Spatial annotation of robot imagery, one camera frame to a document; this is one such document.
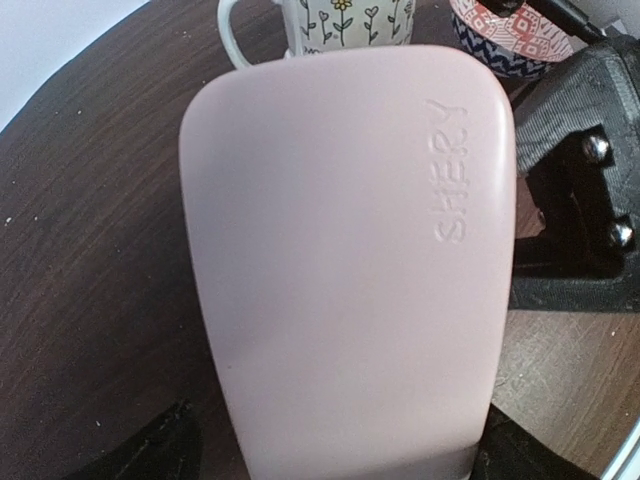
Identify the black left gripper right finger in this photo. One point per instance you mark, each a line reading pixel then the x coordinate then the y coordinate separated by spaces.
pixel 508 452

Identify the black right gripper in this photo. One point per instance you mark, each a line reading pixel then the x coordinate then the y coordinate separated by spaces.
pixel 577 141

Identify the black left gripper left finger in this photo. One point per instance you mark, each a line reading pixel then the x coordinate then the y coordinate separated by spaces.
pixel 169 447

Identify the pink glasses case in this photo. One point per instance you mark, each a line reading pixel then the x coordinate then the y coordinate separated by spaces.
pixel 351 223

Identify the red patterned ceramic bowl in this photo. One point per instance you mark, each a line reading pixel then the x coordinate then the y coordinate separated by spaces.
pixel 525 45

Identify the white floral mug yellow inside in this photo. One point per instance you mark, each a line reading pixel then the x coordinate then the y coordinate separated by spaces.
pixel 315 27

